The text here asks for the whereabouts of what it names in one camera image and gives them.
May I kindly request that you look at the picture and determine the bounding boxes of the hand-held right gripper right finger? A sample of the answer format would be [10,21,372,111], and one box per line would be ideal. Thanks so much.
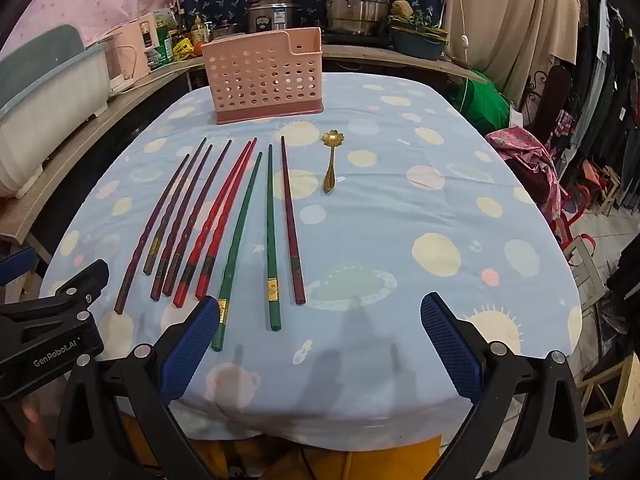
[420,292,591,480]

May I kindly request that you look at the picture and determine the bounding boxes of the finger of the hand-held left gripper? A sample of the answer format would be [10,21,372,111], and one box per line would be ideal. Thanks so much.
[0,259,110,348]
[0,249,38,288]

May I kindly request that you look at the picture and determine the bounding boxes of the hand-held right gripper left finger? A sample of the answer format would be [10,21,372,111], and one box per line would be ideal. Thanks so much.
[55,295,223,480]

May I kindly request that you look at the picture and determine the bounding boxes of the green chopstick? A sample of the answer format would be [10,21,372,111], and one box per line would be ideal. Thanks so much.
[211,151,264,352]
[263,144,282,332]

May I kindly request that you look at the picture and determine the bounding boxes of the dark maroon chopstick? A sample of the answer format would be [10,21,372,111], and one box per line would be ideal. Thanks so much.
[114,154,191,315]
[150,144,214,303]
[162,139,233,297]
[280,135,307,306]
[143,137,208,276]

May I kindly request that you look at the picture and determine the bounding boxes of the pink perforated utensil basket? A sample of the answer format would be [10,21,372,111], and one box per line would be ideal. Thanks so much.
[201,26,325,126]

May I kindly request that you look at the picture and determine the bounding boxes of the blue planet print tablecloth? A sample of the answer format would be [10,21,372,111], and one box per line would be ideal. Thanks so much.
[39,72,583,456]

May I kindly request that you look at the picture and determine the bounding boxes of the wooden stool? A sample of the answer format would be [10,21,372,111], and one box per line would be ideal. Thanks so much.
[575,350,640,456]

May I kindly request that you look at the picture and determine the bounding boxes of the gold flower spoon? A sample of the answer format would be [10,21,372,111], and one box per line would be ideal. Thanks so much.
[321,130,342,194]

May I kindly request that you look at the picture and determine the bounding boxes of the pink floral cloth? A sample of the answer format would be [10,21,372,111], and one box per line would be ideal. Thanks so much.
[487,110,576,231]

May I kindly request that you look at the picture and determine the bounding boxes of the green tin can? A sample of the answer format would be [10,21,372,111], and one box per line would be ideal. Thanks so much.
[150,10,176,68]

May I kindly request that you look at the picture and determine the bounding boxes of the pink electric kettle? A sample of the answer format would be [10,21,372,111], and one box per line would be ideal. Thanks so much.
[117,14,161,81]

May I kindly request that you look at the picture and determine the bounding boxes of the green plastic bag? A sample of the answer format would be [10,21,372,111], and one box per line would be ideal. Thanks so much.
[452,70,511,133]

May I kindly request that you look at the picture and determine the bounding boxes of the dark metal chair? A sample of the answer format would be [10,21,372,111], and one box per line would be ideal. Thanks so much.
[520,65,573,126]

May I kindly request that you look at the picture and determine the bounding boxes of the small steel pot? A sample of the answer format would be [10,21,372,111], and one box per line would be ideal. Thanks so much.
[210,20,241,41]

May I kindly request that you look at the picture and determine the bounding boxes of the blue basin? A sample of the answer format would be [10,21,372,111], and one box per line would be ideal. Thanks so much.
[389,30,447,60]

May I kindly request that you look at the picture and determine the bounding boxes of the hanging clothes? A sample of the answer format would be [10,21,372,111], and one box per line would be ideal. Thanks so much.
[550,0,640,211]

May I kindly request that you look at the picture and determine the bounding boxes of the silver rice cooker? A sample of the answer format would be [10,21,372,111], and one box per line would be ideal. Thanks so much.
[246,0,301,36]

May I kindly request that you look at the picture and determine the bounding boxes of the leafy green vegetables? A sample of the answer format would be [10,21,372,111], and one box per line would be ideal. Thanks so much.
[389,10,448,37]

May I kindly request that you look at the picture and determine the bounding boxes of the beige curtain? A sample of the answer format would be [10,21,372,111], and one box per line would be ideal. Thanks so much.
[442,0,583,106]

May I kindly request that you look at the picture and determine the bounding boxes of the steel steamer pot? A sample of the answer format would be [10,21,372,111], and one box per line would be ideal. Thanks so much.
[322,0,406,37]

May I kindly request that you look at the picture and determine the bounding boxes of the white switch cord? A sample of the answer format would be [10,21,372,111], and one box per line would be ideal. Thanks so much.
[452,0,473,61]

